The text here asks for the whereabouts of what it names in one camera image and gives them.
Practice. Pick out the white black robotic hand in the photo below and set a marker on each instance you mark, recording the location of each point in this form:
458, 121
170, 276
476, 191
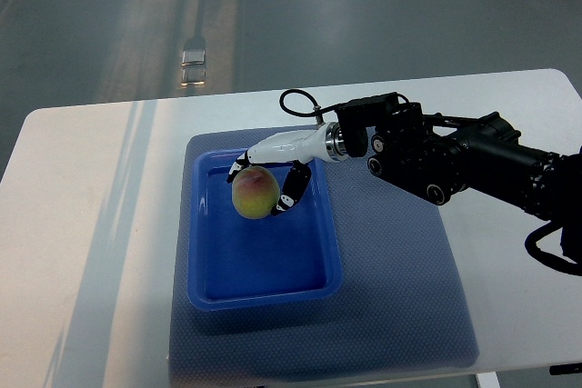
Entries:
298, 148

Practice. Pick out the peach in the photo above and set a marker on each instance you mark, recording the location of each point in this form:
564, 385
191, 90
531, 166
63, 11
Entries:
255, 192

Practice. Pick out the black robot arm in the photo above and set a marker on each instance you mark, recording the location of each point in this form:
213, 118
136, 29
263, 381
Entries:
434, 156

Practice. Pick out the metal floor plate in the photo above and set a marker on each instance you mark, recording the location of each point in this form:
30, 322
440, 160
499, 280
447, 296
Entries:
193, 67

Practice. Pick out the blue plastic tray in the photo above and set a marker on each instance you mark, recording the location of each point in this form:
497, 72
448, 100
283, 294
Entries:
238, 263

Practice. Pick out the blue-grey textured mat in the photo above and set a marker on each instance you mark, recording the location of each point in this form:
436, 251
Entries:
400, 308

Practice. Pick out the black table bracket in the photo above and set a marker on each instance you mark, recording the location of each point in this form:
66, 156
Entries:
566, 369

